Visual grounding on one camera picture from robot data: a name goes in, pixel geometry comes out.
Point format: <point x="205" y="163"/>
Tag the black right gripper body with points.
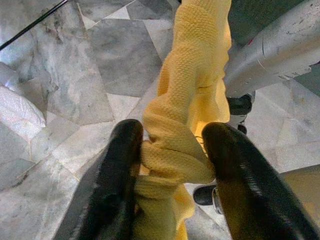
<point x="203" y="195"/>

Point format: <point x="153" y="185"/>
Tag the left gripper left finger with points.
<point x="107" y="187"/>

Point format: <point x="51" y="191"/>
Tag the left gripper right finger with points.
<point x="250" y="190"/>

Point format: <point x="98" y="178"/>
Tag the yellow garment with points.
<point x="195" y="62"/>

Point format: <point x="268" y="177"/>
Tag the white garment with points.
<point x="17" y="110"/>

